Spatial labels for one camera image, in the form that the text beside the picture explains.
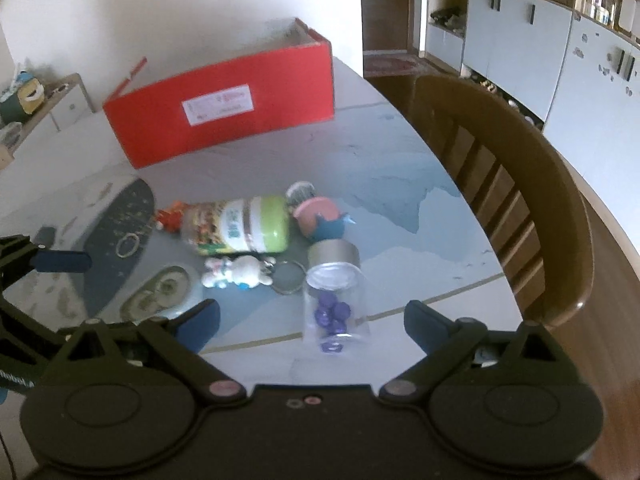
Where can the teal tissue box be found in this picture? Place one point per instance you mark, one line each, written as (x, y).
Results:
(22, 99)

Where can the red cardboard box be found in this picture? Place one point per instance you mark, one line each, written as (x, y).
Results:
(281, 76)

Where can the clear jar purple beads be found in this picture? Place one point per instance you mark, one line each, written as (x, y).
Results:
(335, 297)

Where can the pink blue whale toy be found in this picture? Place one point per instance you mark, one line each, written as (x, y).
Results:
(319, 219)

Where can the brown wooden chair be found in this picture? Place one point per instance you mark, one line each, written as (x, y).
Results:
(518, 188)

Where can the white bunny keychain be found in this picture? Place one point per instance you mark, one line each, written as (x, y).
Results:
(246, 272)

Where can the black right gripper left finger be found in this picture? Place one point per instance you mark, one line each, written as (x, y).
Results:
(174, 345)

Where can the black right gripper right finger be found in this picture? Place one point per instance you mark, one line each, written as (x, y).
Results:
(446, 344)

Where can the white drawer sideboard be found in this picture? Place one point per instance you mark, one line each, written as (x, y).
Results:
(66, 103)

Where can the pink door mat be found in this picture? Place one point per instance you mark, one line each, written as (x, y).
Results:
(391, 64)

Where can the white shoe cabinet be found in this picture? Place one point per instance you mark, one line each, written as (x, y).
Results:
(578, 77)

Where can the small round brush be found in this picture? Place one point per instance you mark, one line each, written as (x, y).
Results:
(299, 192)

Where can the rubber band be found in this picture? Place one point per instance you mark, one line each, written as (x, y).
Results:
(127, 245)

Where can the red dragon keychain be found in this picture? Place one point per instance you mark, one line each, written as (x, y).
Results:
(170, 219)

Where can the green lid snack jar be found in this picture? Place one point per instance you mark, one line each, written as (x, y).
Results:
(257, 225)

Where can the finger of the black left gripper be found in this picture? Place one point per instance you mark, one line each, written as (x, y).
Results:
(20, 256)

